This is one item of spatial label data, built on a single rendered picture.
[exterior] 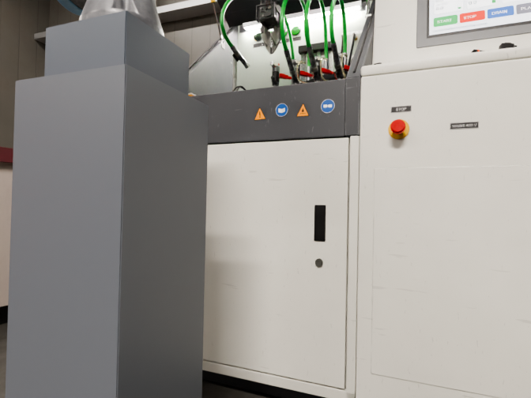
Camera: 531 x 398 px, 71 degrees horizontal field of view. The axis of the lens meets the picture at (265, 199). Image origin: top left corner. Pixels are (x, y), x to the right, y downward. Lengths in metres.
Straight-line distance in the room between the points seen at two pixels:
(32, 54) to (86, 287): 4.56
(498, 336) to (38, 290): 0.96
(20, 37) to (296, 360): 4.55
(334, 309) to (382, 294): 0.14
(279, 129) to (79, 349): 0.76
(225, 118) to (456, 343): 0.88
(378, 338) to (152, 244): 0.67
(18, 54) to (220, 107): 3.94
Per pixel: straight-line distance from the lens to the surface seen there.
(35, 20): 5.24
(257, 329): 1.17
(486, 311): 1.05
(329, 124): 1.07
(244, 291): 1.16
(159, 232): 0.65
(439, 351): 1.07
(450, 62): 1.08
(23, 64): 4.99
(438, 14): 1.43
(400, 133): 1.01
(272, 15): 1.42
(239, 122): 1.17
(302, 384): 1.17
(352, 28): 1.74
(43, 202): 0.70
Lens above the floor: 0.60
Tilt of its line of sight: 1 degrees up
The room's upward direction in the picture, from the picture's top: 1 degrees clockwise
